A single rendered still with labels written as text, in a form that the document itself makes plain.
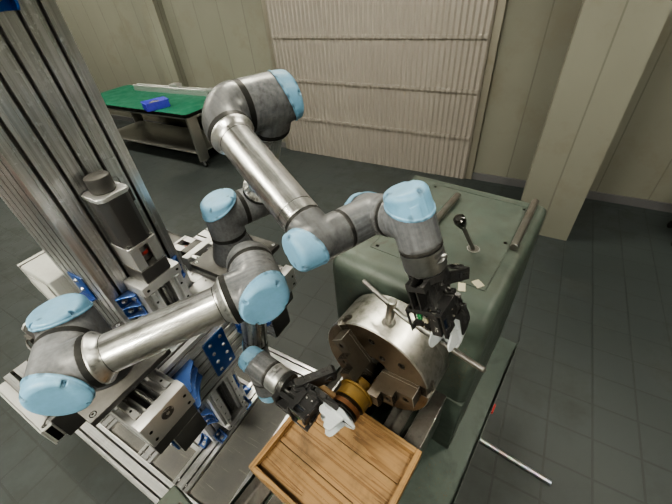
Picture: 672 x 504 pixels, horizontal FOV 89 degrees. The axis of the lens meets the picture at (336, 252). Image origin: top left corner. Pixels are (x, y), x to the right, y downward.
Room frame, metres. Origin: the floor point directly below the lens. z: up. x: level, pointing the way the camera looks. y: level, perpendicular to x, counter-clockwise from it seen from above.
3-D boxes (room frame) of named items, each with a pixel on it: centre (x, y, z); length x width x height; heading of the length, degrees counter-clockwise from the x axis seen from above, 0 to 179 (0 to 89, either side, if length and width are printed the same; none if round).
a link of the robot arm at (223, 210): (0.95, 0.35, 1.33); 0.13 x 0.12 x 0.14; 124
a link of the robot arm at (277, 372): (0.49, 0.18, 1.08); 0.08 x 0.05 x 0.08; 139
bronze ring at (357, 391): (0.43, -0.01, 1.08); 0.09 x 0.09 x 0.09; 50
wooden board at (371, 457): (0.35, 0.06, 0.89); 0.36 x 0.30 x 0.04; 50
